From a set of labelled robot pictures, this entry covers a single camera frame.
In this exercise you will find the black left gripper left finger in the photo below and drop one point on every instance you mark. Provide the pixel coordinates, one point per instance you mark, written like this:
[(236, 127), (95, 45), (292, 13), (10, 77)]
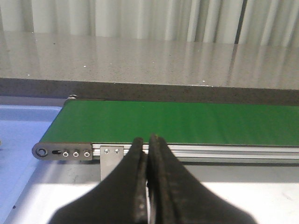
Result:
[(119, 199)]

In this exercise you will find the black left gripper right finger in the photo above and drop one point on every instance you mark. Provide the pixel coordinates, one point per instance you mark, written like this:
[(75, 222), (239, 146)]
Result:
[(177, 197)]

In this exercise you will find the green conveyor belt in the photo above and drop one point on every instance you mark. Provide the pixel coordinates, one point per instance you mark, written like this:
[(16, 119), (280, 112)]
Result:
[(95, 121)]

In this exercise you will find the grey left conveyor end plate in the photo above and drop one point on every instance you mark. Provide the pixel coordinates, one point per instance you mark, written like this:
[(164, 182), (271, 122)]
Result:
[(51, 151)]

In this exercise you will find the blue plastic tray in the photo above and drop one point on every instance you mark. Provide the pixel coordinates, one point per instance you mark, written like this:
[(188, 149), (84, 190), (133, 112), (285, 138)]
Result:
[(21, 127)]

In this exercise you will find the grey pleated curtain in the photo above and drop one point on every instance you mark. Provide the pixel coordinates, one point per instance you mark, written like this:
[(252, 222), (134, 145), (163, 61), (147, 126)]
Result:
[(256, 22)]

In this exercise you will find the left steel support bracket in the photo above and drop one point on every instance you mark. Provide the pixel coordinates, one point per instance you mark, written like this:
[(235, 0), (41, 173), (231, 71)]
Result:
[(110, 157)]

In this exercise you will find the aluminium conveyor frame rail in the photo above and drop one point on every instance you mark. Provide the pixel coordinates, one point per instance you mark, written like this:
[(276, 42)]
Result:
[(236, 153)]

